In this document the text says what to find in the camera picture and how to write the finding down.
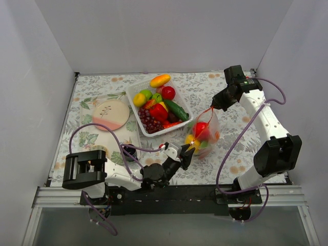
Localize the yellow lemon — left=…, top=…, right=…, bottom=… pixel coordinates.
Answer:
left=184, top=134, right=201, bottom=154

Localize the orange pink peach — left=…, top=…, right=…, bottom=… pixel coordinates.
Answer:
left=197, top=148, right=212, bottom=159

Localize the green bell pepper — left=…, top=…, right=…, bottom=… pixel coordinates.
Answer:
left=199, top=141, right=212, bottom=151

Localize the clear zip top bag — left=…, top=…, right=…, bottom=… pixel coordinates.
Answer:
left=184, top=107, right=220, bottom=159

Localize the red apple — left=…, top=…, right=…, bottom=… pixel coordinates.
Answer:
left=193, top=122, right=210, bottom=141

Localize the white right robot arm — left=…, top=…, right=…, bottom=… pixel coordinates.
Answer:
left=211, top=65, right=302, bottom=204

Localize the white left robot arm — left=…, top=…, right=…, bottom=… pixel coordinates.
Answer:
left=62, top=142, right=195, bottom=205

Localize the orange carrot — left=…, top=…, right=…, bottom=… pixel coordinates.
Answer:
left=163, top=121, right=182, bottom=129

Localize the dark purple passion fruit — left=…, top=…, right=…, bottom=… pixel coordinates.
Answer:
left=167, top=111, right=180, bottom=124

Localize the dark red grape bunch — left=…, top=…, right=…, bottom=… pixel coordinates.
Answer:
left=138, top=108, right=163, bottom=134

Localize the dark blue cup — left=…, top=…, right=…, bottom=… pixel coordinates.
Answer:
left=122, top=144, right=138, bottom=162

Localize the dark green cucumber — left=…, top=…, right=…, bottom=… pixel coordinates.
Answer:
left=163, top=99, right=189, bottom=121

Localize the red bell pepper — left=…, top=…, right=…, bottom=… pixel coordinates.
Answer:
left=149, top=104, right=168, bottom=121

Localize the leaf patterned rectangular tray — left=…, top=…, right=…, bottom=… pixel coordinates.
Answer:
left=78, top=92, right=141, bottom=166

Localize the red yellow small mango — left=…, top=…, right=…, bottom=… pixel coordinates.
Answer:
left=142, top=99, right=157, bottom=110

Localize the red tomato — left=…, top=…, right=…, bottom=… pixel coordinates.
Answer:
left=161, top=86, right=176, bottom=100

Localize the small green fruit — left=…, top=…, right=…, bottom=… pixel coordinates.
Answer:
left=151, top=93, right=162, bottom=103

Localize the green apple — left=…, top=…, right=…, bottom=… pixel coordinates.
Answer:
left=140, top=89, right=153, bottom=100

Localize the yellow fruit left side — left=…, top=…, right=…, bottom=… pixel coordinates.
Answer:
left=133, top=93, right=147, bottom=108

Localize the orange yellow mango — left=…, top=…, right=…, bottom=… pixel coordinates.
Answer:
left=149, top=74, right=171, bottom=88

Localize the pink beige round plate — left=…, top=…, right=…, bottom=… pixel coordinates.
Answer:
left=92, top=99, right=130, bottom=131

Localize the white plastic fruit basket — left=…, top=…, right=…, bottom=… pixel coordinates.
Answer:
left=126, top=74, right=194, bottom=137

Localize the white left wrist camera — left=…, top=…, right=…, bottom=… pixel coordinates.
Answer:
left=159, top=142, right=181, bottom=162

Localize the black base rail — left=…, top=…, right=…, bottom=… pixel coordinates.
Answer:
left=79, top=184, right=264, bottom=216

